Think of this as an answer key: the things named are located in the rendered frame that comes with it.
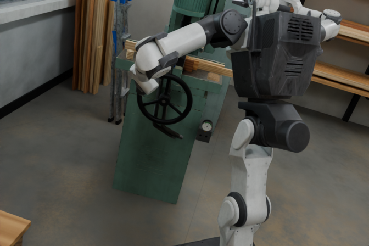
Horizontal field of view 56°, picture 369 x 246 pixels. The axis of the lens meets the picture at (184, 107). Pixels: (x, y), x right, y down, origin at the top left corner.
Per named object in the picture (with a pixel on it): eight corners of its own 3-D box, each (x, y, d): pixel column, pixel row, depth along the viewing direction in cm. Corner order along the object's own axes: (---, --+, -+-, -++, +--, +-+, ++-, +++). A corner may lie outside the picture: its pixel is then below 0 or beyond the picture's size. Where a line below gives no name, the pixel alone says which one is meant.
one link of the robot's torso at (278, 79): (330, 103, 131) (336, 7, 129) (258, 102, 115) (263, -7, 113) (275, 99, 157) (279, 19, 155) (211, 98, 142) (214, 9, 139)
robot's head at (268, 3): (279, 16, 139) (279, -6, 139) (260, 13, 134) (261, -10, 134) (267, 19, 145) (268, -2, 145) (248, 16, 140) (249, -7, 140)
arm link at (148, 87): (146, 98, 152) (144, 96, 141) (130, 79, 153) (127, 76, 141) (166, 82, 153) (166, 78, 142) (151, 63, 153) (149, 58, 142)
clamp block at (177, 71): (151, 78, 183) (155, 62, 179) (156, 70, 195) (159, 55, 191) (179, 85, 183) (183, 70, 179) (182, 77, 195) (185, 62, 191)
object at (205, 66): (143, 54, 204) (144, 48, 202) (144, 53, 206) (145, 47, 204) (233, 78, 204) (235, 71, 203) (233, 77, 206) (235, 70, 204)
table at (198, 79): (108, 73, 184) (110, 62, 182) (123, 56, 212) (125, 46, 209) (219, 101, 185) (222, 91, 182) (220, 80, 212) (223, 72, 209)
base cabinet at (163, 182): (110, 188, 229) (127, 93, 198) (131, 143, 281) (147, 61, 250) (176, 205, 230) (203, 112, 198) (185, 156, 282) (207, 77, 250)
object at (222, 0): (206, 20, 209) (213, -6, 203) (207, 17, 218) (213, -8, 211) (220, 23, 210) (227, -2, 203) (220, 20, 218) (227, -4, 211)
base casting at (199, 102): (127, 92, 199) (130, 78, 194) (147, 61, 250) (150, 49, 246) (203, 112, 199) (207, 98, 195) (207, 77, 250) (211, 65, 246)
